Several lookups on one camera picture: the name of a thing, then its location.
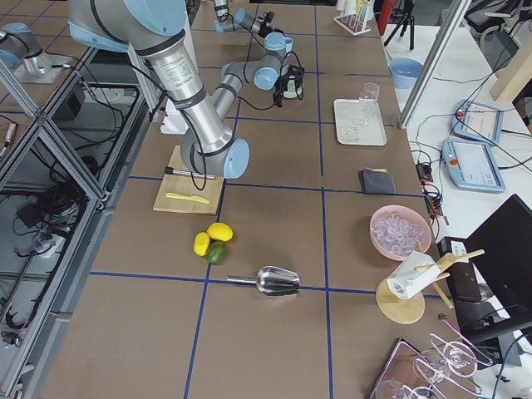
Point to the blue teach pendant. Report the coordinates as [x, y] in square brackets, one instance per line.
[471, 166]
[476, 121]

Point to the grey folded cloth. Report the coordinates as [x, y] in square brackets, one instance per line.
[376, 182]

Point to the cream bear tray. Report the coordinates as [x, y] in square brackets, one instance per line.
[345, 112]

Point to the yellow plastic knife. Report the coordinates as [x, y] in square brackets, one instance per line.
[193, 198]

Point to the aluminium frame post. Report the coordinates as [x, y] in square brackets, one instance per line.
[453, 20]

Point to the blue plastic bowl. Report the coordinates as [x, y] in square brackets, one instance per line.
[405, 72]

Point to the metal ice scoop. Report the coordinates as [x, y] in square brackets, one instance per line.
[272, 281]

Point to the hanging wine glasses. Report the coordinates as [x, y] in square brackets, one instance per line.
[444, 370]

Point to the yellow lemon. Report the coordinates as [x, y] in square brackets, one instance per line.
[201, 244]
[220, 231]

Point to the white paper carton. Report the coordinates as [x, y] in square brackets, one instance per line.
[415, 273]

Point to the black monitor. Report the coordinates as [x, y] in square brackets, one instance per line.
[505, 266]

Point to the silver handled knife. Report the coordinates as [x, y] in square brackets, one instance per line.
[174, 171]

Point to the green ceramic bowl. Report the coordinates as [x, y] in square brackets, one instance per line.
[293, 89]

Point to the pink bowl with ice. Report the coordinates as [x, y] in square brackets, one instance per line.
[396, 231]

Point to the clear wine glass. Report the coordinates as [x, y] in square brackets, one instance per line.
[367, 99]

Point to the green lime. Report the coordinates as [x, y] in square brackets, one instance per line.
[216, 252]

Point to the wooden cup stand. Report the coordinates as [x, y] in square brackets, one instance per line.
[411, 310]

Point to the wooden cutting board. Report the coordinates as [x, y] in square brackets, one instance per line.
[184, 185]

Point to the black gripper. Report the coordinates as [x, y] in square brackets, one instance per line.
[284, 81]
[265, 31]

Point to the light blue plastic cup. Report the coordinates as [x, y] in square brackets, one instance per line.
[288, 43]

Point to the white wire cup rack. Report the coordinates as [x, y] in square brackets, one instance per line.
[354, 15]

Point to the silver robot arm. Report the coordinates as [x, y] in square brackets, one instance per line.
[155, 30]
[242, 20]

